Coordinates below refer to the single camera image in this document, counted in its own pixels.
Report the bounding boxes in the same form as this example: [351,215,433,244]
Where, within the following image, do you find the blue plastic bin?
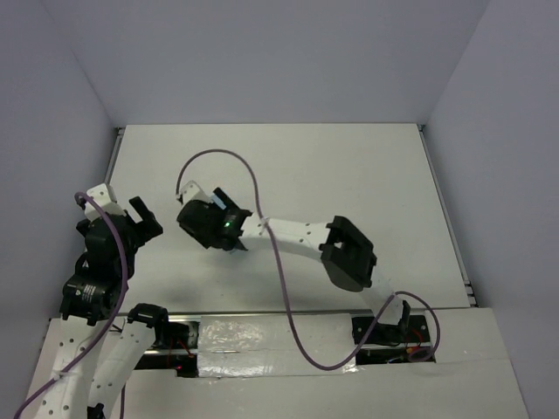
[210,188,238,210]

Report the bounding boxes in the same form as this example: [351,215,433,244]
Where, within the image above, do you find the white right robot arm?
[176,199,411,343]

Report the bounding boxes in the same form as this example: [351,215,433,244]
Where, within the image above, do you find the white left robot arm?
[15,192,169,418]

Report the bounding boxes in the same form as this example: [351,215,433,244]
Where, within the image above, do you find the white front cover board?
[36,307,528,418]

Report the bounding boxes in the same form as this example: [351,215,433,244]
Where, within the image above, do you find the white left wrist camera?
[84,183,123,222]

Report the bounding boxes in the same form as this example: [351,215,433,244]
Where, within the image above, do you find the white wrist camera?
[84,183,123,222]
[176,181,209,205]

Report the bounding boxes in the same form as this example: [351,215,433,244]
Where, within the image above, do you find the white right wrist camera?
[176,181,209,205]

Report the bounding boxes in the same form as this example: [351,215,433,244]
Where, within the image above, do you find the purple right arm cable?
[174,149,441,372]

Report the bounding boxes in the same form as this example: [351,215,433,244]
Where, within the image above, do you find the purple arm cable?
[174,149,441,372]
[12,191,132,419]

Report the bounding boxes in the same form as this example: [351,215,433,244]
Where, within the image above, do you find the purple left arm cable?
[12,191,132,419]

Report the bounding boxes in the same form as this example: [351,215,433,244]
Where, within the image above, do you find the aluminium table edge rail left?
[104,127,126,183]

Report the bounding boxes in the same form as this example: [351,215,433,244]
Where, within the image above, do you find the aluminium table edge rail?
[104,127,126,183]
[417,124,479,307]

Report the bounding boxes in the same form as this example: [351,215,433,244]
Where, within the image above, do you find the aluminium table edge rail right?
[417,124,479,307]

